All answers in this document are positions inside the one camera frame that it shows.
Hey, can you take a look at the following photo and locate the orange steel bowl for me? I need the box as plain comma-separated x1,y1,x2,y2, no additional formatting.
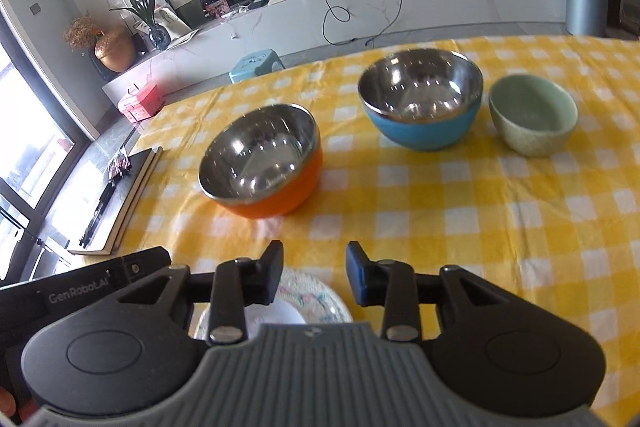
198,103,323,219

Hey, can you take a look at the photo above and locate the glass sliding door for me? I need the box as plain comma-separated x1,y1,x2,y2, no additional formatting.
0,0,96,283

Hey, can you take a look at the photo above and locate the black pen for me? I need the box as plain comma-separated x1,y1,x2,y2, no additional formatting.
79,184,118,248

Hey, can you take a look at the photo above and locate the white drawing card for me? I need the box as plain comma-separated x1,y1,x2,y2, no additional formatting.
155,4,192,36

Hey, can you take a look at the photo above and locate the white marble TV cabinet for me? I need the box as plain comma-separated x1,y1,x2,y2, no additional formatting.
102,0,571,100

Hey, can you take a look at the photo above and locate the pink candy wrapper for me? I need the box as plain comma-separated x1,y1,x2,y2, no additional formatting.
107,154,132,180

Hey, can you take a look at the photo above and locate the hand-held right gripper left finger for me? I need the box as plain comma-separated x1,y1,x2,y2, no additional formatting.
117,241,284,344

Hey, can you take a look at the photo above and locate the gold round vase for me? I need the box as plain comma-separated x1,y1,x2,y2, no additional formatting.
94,27,137,74

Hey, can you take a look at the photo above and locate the plant in blue glass vase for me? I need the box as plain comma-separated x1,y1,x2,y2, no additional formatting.
110,0,173,50

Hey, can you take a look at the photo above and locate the light blue stool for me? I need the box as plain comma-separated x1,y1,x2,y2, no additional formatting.
229,49,286,84

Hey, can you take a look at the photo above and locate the blue steel bowl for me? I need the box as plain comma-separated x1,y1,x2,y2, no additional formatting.
357,48,485,152

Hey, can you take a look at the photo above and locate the black cable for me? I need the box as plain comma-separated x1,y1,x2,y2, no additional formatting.
320,0,403,48

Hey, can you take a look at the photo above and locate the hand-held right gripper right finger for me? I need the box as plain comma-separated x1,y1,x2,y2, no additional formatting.
346,242,496,342

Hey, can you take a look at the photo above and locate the dried flower bunch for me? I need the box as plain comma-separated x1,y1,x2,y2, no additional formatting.
62,14,106,52

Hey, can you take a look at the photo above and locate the person's left hand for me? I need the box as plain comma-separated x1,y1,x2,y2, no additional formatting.
0,388,18,427

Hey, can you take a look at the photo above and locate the black notebook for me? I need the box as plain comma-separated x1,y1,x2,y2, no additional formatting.
67,147,164,256

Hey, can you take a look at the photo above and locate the yellow checked tablecloth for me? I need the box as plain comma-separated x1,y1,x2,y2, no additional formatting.
67,34,640,427

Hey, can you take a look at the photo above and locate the pink gift box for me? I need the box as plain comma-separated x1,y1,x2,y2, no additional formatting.
117,82,165,122

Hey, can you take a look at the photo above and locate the clear glass plate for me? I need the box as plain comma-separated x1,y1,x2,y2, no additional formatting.
192,269,353,343

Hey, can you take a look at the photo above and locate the white painted plate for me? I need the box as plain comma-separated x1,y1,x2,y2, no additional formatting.
200,272,342,327

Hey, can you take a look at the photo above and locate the green ceramic bowl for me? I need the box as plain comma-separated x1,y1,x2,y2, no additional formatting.
488,74,579,158

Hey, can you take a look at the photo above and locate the small white sticker plate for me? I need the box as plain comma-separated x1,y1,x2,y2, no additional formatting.
244,298,307,325

